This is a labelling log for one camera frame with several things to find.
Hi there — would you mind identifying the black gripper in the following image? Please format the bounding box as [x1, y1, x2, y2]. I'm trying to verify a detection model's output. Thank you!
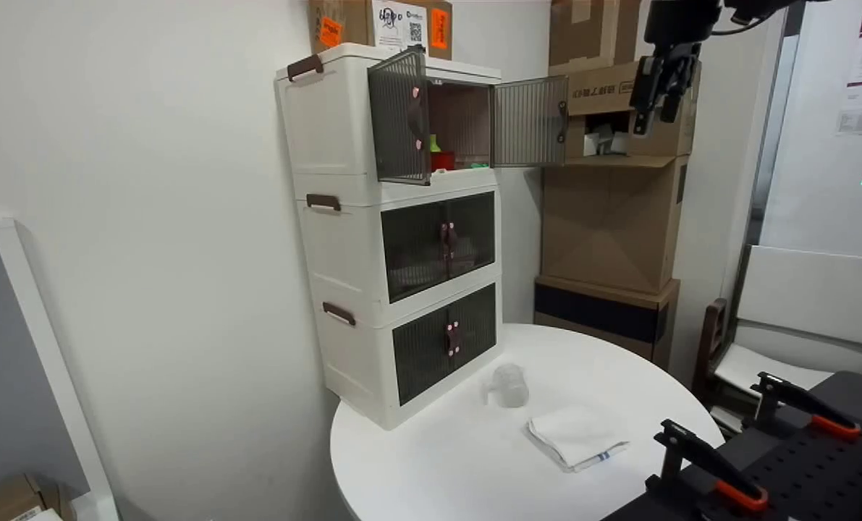
[629, 0, 725, 137]

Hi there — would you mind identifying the smoked ribbed cabinet door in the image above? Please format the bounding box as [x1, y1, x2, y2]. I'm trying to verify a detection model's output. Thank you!
[451, 283, 499, 361]
[392, 313, 453, 407]
[490, 75, 570, 169]
[445, 191, 497, 278]
[367, 46, 432, 186]
[381, 203, 447, 304]

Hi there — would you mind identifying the stack of cardboard boxes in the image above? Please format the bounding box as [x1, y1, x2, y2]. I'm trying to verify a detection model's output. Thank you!
[533, 0, 701, 371]

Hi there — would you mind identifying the cardboard box with labels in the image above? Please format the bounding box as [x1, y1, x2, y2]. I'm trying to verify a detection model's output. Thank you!
[308, 0, 454, 61]

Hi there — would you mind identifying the clear plastic measuring cup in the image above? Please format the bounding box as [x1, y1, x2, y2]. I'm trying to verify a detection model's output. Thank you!
[482, 363, 531, 409]

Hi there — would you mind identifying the black clamp with orange tip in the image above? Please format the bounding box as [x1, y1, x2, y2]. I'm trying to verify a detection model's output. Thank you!
[748, 371, 862, 443]
[645, 419, 771, 515]

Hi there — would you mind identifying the white three-tier storage cabinet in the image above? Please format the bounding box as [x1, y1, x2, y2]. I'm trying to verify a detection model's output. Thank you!
[274, 43, 570, 432]

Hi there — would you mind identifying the folded white cloth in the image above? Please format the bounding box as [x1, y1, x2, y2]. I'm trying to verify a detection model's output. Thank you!
[525, 407, 631, 474]

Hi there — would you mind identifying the small cardboard box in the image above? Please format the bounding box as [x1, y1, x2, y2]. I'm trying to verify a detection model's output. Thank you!
[0, 473, 78, 521]

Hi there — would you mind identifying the white chair with wooden frame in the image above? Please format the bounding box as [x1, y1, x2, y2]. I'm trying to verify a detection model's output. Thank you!
[693, 245, 862, 436]

